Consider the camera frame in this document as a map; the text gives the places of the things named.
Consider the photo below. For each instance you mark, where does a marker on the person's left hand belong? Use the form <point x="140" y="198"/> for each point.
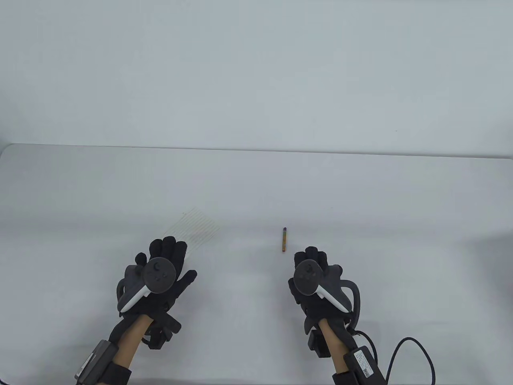
<point x="177" y="260"/>

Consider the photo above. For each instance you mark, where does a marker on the person's right hand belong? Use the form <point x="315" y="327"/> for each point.
<point x="316" y="309"/>

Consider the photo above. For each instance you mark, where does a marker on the white lined paper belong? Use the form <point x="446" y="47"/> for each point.
<point x="196" y="224"/>

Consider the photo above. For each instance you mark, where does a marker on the black right forearm sensor box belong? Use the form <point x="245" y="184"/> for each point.
<point x="366" y="363"/>

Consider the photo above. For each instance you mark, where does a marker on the black left forearm sensor box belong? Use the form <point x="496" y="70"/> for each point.
<point x="94" y="361"/>

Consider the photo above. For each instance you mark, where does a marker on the grey white left hand controller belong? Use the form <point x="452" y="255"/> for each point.
<point x="158" y="274"/>

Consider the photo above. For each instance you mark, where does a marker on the grey white hand controller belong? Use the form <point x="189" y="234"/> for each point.
<point x="158" y="274"/>
<point x="308" y="276"/>

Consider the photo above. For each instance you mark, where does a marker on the grey white right hand controller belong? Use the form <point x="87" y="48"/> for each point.
<point x="308" y="276"/>

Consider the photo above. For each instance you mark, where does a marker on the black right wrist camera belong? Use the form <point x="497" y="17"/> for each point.
<point x="318" y="345"/>

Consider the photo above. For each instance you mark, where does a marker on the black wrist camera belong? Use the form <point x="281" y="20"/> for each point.
<point x="318" y="345"/>
<point x="160" y="333"/>

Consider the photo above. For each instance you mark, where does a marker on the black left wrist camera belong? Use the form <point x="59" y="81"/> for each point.
<point x="160" y="333"/>

